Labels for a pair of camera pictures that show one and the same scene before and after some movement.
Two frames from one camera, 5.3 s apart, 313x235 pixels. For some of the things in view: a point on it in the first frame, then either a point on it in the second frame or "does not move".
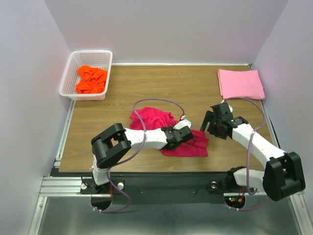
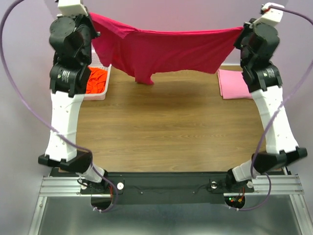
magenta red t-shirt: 152,117 -> 146,53
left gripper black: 171,128 -> 87,20
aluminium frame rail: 52,186 does not move
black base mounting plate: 158,188 does not move
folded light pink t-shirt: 245,84 does not move
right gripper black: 210,117 -> 250,28
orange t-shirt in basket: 92,80 does not move
